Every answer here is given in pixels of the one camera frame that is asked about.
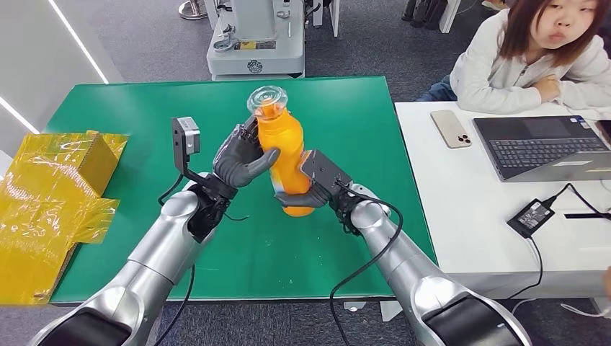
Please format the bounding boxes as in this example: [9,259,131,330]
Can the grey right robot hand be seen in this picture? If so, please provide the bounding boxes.
[274,185,331,210]

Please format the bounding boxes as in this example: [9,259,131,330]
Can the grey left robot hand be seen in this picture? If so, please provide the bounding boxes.
[212,115,281,189]

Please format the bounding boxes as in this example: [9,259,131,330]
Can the orange plastic bottle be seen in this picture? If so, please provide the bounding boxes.
[246,86,316,218]

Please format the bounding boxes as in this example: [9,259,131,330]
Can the white machine base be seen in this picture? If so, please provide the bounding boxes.
[206,0,306,81]

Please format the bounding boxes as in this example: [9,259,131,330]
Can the green table mat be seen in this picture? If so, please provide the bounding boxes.
[43,76,437,305]

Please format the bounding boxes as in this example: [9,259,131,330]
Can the chrome stand base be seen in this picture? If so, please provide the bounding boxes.
[178,0,208,20]

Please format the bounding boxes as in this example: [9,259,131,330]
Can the beige smartphone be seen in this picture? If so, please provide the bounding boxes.
[429,110,473,150]

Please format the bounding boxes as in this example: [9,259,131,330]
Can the white desk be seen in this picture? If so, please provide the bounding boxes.
[394,100,611,301]

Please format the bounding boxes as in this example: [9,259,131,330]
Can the white furniture panel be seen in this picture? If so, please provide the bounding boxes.
[312,0,341,37]

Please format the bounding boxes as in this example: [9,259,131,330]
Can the yellow film wrapped cardboard box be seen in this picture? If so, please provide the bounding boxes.
[0,131,129,306]

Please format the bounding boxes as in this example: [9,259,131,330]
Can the black power adapter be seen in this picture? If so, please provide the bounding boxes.
[507,198,557,240]

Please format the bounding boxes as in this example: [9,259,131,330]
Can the white table leg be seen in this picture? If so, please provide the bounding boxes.
[438,0,462,34]

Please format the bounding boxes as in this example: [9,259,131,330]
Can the person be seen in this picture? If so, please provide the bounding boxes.
[416,0,611,115]

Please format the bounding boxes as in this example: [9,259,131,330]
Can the dark grey laptop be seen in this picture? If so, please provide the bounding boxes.
[473,115,611,183]

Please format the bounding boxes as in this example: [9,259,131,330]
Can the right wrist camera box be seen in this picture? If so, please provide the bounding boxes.
[299,149,353,199]

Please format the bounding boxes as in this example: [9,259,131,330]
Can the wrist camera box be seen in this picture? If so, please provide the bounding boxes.
[171,117,211,185]
[299,149,353,199]

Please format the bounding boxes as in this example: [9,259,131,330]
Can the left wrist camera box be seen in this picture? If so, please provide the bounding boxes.
[171,117,211,185]

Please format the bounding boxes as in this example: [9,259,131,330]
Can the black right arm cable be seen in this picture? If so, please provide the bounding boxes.
[329,182,405,346]

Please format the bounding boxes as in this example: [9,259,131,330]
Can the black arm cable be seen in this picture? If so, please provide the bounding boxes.
[152,174,196,346]
[329,182,405,346]

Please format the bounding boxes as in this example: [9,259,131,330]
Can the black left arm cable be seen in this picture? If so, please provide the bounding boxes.
[152,174,196,346]

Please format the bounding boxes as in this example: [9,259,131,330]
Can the black adapter mains cord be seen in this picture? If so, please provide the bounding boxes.
[506,237,545,301]

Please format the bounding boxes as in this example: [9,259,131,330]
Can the black adapter laptop cable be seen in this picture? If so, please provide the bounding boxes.
[543,183,611,217]

